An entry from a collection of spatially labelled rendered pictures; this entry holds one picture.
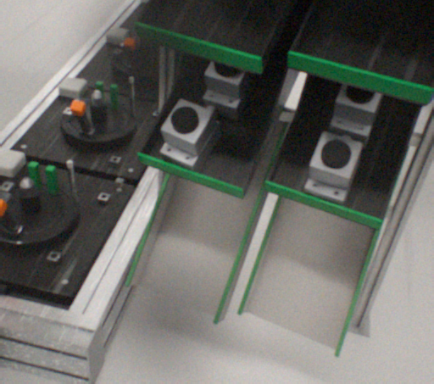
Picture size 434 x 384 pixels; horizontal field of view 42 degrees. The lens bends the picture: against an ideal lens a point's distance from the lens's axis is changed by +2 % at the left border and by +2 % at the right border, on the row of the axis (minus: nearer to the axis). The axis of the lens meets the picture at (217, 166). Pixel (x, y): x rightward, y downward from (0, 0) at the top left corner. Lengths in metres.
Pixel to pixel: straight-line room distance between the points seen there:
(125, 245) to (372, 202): 0.40
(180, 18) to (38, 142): 0.55
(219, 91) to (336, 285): 0.29
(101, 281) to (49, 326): 0.10
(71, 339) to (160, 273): 0.14
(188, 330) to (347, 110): 0.45
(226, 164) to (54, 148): 0.48
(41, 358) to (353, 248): 0.44
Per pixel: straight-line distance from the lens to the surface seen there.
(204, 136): 0.62
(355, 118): 0.65
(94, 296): 0.84
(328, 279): 0.76
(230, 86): 0.64
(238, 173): 0.64
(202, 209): 0.77
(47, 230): 0.88
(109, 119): 1.09
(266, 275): 0.77
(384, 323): 0.98
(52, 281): 0.84
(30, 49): 1.60
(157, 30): 0.55
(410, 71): 0.56
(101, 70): 1.28
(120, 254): 0.87
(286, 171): 0.65
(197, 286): 0.77
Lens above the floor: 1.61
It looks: 40 degrees down
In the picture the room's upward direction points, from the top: 6 degrees clockwise
